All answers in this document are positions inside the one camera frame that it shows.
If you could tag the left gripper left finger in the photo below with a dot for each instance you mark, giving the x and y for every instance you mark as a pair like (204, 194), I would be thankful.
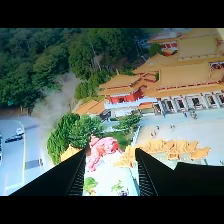
(63, 180)

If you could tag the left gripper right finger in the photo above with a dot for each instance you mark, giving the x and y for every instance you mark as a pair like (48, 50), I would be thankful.
(166, 181)

